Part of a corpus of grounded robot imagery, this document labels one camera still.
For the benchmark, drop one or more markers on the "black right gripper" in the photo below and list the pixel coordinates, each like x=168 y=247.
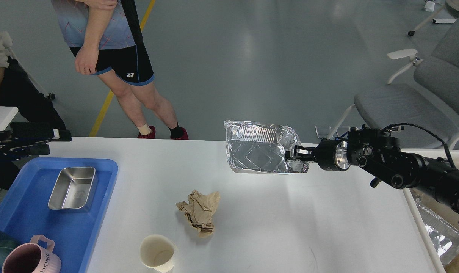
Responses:
x=331 y=155

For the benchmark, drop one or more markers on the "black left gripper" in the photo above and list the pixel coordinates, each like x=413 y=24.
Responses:
x=30 y=132

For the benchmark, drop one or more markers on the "aluminium foil tray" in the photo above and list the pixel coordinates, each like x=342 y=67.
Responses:
x=254 y=147

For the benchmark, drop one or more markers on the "square stainless steel tray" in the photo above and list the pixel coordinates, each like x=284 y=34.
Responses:
x=74 y=189

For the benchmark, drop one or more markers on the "pink plastic mug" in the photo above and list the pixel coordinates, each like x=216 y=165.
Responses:
x=34 y=257

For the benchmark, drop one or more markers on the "brown paper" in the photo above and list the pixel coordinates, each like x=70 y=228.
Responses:
x=199 y=211

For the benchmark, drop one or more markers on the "cream paper cup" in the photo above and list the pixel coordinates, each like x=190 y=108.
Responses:
x=158 y=252

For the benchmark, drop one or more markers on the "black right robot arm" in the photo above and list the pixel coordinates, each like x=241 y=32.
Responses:
x=378 y=153

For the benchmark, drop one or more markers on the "white side table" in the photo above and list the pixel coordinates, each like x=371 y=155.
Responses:
x=6 y=116

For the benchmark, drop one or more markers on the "seated person at left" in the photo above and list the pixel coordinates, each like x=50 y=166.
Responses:
x=17 y=90

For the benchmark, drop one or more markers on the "blue plastic bin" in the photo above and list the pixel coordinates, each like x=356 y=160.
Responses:
x=24 y=211

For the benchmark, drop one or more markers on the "standing person in shorts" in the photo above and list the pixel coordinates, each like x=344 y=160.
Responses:
x=106 y=40

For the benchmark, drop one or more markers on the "grey office chair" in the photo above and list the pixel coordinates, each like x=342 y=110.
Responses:
x=401 y=103

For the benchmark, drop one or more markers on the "cream waste bin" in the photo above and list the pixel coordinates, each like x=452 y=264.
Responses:
x=445 y=212

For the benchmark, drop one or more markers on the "white chair base far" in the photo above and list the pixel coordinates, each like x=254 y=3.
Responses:
x=436 y=7

